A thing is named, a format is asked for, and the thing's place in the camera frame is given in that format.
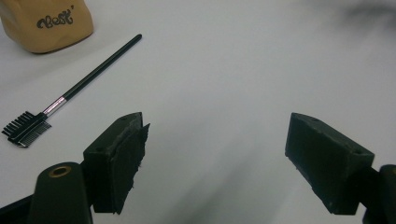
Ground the wooden cup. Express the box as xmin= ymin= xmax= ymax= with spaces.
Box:
xmin=0 ymin=0 xmax=94 ymax=54

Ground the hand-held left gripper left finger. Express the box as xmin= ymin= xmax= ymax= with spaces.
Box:
xmin=83 ymin=111 xmax=151 ymax=216

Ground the black eyebrow comb brush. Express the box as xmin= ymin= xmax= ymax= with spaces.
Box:
xmin=1 ymin=33 xmax=143 ymax=148

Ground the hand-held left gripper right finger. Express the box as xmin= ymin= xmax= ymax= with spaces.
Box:
xmin=284 ymin=112 xmax=375 ymax=216

